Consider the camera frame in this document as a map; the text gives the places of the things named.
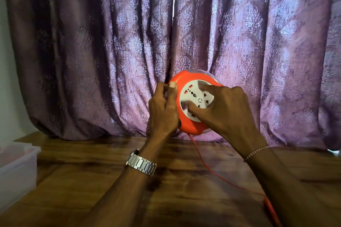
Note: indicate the person's left hand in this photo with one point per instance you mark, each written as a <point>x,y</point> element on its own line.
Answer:
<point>162,113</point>

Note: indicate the person's right hand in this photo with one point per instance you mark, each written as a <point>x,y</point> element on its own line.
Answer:
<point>229,113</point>

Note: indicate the person's right thumb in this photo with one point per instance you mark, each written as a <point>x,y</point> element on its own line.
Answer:
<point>198,111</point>

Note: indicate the person's left thumb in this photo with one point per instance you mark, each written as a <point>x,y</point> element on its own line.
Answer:
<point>171,93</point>

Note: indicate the person's left forearm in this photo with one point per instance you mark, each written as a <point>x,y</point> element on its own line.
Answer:
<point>125,189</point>

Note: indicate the person's right forearm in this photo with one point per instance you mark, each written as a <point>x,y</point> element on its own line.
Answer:
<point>290,187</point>

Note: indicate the silver metal wristwatch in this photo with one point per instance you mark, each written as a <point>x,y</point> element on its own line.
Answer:
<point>141,163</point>

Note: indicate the purple patterned curtain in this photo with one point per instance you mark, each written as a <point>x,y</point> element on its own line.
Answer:
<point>88,54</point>
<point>266,56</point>

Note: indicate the translucent plastic storage box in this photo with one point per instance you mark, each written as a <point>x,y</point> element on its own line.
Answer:
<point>16,171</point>

